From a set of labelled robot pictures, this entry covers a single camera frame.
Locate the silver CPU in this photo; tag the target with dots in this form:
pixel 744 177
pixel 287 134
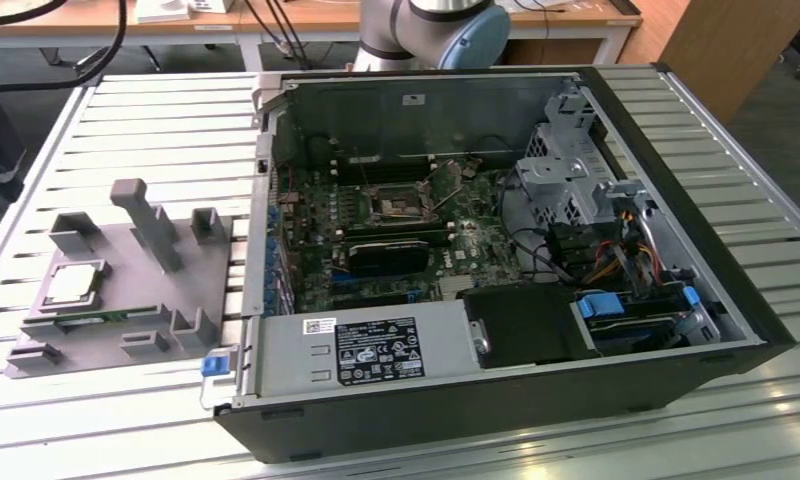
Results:
pixel 73 283

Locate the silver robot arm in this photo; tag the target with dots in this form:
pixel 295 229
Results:
pixel 400 30

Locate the CPU socket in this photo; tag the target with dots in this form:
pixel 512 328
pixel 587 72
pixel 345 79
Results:
pixel 400 205

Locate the black RAM slot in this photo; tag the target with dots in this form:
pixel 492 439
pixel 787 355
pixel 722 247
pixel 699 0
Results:
pixel 393 238
pixel 393 229
pixel 400 169
pixel 393 233
pixel 400 175
pixel 400 164

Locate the black graphics card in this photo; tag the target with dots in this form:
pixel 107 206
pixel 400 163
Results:
pixel 387 260

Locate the silver chipset heatsink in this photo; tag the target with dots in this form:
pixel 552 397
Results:
pixel 452 286

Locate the green motherboard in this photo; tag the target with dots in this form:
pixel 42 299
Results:
pixel 480 250

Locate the coin battery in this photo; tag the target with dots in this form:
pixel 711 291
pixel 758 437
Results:
pixel 469 170

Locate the blue card retention clip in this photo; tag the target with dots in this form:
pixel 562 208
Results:
pixel 267 300
pixel 277 214
pixel 269 277
pixel 272 255

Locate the black drive bay cover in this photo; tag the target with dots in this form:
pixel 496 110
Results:
pixel 527 325

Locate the silver drive cage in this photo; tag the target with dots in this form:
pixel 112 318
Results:
pixel 554 170

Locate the silver power supply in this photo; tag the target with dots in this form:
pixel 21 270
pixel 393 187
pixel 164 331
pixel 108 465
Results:
pixel 287 360

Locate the blue disk carrier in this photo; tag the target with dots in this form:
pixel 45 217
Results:
pixel 600 305

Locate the blue case latch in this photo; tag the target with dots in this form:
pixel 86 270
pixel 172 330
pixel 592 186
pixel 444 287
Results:
pixel 215 365

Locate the black PC case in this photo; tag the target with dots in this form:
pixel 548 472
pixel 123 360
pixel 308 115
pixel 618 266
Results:
pixel 507 410

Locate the grey parts rack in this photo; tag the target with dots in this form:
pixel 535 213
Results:
pixel 127 295

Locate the blue latch tab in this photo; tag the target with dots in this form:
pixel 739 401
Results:
pixel 691 295

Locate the green RAM stick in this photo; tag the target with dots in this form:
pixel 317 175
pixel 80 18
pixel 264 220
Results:
pixel 109 316

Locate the wooden desk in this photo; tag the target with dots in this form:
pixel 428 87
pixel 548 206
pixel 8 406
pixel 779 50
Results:
pixel 223 21
pixel 594 22

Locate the small white device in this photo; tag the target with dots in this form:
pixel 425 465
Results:
pixel 213 5

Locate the white box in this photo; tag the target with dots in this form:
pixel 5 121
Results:
pixel 163 12

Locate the wooden cabinet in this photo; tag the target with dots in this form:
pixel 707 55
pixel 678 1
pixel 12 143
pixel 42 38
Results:
pixel 720 50

